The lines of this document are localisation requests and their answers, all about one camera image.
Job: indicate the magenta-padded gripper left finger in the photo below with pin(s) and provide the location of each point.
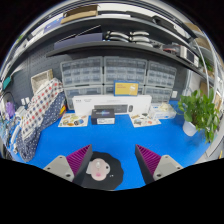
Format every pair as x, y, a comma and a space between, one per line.
61, 166

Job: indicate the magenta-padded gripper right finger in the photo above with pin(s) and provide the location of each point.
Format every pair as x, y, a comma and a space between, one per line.
163, 166

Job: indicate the black fuzzy-shaped mouse pad with eyes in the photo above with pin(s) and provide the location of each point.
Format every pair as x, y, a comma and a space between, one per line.
115, 166

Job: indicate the illustrated picture card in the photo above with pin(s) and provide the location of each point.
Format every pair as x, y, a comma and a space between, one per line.
73, 120
145, 120

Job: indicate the checkered patterned cloth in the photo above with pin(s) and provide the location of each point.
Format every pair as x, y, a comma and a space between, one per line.
41, 110

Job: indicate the green potted plant white pot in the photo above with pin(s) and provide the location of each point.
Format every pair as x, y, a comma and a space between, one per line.
196, 111

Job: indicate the small black box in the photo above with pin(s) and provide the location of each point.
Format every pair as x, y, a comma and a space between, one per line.
103, 117

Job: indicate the long white keyboard box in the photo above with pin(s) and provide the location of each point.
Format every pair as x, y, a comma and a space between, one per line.
83, 103

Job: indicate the grey small-parts drawer cabinet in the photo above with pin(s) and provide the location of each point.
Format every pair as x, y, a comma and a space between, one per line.
108, 90
125, 68
158, 94
161, 74
81, 71
83, 91

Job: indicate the yellow card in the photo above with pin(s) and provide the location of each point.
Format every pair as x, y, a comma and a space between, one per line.
126, 88

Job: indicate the beige woven basket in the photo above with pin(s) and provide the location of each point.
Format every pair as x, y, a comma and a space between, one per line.
40, 80

